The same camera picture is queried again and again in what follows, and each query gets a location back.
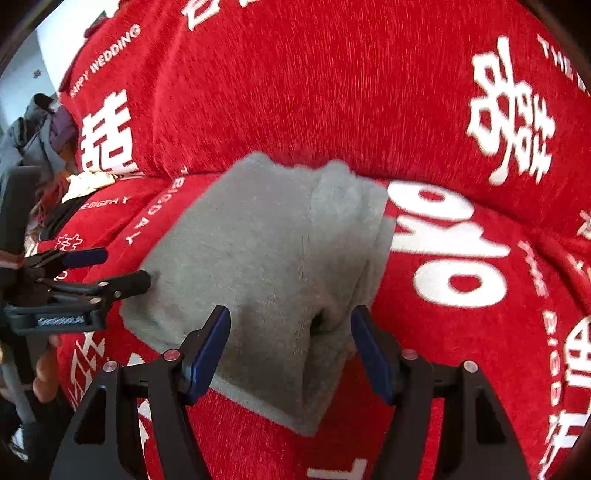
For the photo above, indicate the cream cloth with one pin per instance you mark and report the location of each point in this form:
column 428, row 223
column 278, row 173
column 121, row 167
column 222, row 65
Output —
column 87, row 182

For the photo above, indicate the pile of grey clothes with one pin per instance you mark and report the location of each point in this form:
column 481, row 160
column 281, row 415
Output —
column 41, row 134

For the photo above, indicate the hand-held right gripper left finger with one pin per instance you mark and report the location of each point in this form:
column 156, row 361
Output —
column 207, row 355

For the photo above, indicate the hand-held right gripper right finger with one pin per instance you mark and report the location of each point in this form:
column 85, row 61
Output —
column 371, row 355

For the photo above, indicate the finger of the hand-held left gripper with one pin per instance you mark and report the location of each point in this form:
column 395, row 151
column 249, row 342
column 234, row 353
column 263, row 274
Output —
column 124, row 284
column 87, row 257

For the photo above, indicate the person's left hand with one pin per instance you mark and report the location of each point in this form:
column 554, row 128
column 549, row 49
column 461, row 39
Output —
column 46, row 374

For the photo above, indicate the grey fleece garment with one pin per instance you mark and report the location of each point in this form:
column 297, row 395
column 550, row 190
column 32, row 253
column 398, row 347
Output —
column 277, row 249

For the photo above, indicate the red towel with white print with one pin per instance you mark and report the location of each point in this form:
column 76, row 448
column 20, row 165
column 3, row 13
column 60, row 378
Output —
column 323, row 92

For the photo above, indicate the black cloth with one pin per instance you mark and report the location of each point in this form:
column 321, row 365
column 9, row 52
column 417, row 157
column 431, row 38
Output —
column 60, row 217

